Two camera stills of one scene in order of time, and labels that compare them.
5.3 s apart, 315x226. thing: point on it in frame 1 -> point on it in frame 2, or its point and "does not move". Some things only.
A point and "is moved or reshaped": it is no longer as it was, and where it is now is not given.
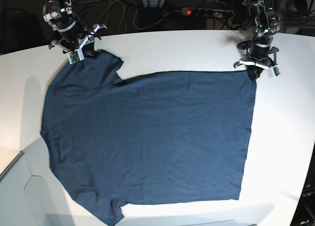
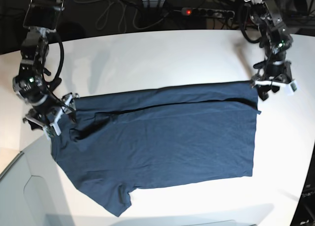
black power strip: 208,12 does not move
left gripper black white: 262,56 -> 273,72
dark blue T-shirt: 156,138 is moved or reshaped
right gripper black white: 73,38 -> 48,111
